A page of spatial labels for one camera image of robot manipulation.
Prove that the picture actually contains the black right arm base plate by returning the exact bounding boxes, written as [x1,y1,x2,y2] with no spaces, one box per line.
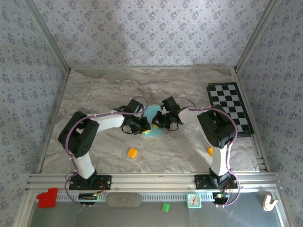
[194,174,239,190]

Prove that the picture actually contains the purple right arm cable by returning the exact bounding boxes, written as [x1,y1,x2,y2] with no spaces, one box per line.
[174,96,242,209]

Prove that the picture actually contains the slotted grey cable duct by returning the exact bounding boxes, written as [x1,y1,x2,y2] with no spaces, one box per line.
[56,192,215,202]

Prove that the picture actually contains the small teal clock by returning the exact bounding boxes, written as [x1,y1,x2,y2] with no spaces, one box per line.
[186,193,202,209]

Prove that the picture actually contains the red toy brick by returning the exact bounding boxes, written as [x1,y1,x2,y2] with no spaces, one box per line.
[36,187,59,209]

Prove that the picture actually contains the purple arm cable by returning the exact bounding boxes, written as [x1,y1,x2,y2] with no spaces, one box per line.
[64,95,150,209]
[174,96,242,209]

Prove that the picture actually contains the aluminium mounting rail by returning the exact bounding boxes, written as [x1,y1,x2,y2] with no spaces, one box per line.
[25,172,281,191]

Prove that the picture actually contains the grey metal shelf plate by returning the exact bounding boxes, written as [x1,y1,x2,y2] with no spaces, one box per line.
[26,189,291,227]

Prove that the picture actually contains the grey oval pad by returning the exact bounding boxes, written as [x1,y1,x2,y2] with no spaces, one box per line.
[105,192,143,209]

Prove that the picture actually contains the black grey chessboard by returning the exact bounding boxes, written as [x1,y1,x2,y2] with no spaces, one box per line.
[206,82,255,138]

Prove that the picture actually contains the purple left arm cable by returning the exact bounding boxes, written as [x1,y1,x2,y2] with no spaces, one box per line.
[64,95,150,209]

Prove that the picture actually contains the wooden hook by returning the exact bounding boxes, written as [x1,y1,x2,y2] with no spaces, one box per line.
[263,193,279,211]

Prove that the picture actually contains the aluminium frame post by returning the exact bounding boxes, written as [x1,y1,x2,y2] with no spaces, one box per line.
[234,0,284,73]
[22,0,71,73]

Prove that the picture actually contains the teal paper sheet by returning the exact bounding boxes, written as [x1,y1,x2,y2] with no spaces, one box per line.
[143,105,164,138]

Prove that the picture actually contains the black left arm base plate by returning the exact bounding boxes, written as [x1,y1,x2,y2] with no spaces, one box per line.
[69,174,112,191]

